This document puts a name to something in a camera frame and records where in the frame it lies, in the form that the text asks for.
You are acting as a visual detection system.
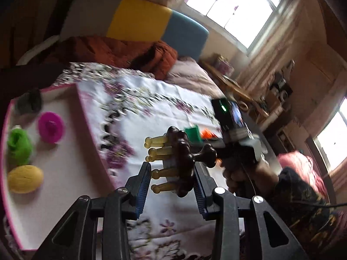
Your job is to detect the small side window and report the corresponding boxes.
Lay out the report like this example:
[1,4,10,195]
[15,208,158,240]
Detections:
[312,97,347,174]

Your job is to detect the wooden wardrobe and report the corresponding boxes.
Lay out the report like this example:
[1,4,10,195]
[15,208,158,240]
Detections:
[0,0,55,68]

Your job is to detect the wooden bedside shelf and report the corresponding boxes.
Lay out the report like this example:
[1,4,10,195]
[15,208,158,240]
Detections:
[201,60,269,114]

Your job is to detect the pink and white shallow box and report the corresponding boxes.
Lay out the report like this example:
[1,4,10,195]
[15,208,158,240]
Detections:
[0,83,120,251]

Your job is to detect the dark electronic device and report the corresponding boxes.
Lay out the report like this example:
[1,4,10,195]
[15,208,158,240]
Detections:
[268,72,295,103]

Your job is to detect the grey yellow blue headboard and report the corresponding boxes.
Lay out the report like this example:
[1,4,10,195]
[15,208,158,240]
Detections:
[61,0,210,60]

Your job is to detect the purple printed box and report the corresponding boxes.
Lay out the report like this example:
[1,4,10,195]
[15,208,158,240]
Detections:
[215,55,234,75]

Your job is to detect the person's pink clothing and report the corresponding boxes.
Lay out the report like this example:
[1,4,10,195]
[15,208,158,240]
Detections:
[278,152,330,195]

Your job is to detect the yellow oval plastic case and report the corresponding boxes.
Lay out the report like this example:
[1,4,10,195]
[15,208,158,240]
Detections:
[7,165,44,194]

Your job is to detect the person's right hand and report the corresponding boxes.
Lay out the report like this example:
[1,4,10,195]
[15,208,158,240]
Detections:
[224,162,280,195]

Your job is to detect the black rolled mat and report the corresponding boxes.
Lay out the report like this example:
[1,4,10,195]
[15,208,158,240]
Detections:
[47,0,83,37]

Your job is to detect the pale pink quilt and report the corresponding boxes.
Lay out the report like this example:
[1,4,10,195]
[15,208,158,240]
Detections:
[165,57,228,98]

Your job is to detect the person's right forearm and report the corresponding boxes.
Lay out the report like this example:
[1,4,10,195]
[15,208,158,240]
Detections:
[271,166,347,260]

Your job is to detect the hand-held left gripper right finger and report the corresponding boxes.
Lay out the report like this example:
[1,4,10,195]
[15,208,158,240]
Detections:
[195,165,309,260]

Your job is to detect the white curved armrest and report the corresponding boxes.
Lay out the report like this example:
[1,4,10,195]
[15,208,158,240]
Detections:
[16,36,59,65]

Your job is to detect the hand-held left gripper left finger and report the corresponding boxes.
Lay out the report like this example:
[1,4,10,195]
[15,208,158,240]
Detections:
[33,162,152,260]

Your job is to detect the green round plastic container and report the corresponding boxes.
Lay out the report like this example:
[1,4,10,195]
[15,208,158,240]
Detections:
[7,126,33,166]

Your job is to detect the magenta round plastic disc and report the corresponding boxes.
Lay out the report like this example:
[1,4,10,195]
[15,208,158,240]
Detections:
[37,111,65,144]

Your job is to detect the white floral tablecloth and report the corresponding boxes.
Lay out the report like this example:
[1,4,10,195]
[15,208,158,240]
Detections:
[54,62,244,260]

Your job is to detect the brown wooden head massager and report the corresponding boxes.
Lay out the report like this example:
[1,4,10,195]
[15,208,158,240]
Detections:
[145,126,219,197]

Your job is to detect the rust brown padded jacket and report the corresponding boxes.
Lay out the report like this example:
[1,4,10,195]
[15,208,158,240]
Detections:
[45,36,178,80]

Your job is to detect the bright window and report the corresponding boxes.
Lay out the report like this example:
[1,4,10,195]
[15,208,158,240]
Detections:
[184,0,289,57]

